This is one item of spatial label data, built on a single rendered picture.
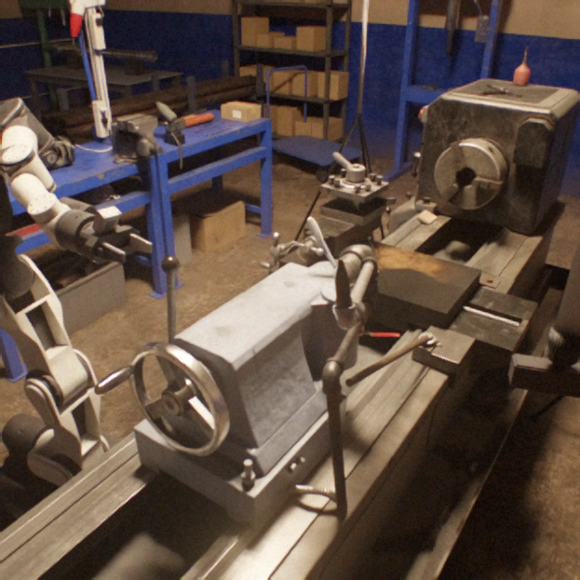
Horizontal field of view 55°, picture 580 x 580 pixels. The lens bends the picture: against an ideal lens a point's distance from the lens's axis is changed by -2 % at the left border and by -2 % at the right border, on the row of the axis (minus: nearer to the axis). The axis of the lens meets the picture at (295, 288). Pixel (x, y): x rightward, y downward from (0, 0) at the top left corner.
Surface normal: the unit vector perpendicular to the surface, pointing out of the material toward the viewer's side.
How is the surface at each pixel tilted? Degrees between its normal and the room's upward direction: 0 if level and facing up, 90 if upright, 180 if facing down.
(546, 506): 0
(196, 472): 90
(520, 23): 90
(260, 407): 70
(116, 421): 0
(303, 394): 66
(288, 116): 90
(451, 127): 90
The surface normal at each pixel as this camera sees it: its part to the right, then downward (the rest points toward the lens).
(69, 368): 0.82, -0.19
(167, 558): -0.19, -0.72
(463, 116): -0.55, 0.40
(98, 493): 0.01, -0.87
